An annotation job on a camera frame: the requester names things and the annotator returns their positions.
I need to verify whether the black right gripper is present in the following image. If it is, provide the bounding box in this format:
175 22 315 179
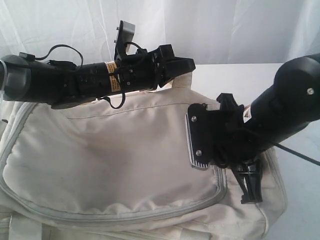
209 93 263 204

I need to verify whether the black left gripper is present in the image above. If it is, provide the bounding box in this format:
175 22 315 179
117 44 196 93

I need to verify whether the cream duffel bag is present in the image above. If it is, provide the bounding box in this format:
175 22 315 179
0 75 287 240

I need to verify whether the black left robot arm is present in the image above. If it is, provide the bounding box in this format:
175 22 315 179
0 42 196 110

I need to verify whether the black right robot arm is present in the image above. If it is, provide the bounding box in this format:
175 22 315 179
210 54 320 204

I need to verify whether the white backdrop curtain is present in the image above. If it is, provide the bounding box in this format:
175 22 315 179
0 0 320 64

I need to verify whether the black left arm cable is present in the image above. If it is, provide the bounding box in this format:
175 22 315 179
32 44 148 110

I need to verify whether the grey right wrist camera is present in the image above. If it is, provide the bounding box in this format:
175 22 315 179
185 103 215 171

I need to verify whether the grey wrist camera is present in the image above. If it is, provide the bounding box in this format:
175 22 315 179
114 20 136 61
185 103 215 171

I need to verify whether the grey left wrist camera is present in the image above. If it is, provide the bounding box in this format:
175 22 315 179
114 20 136 61

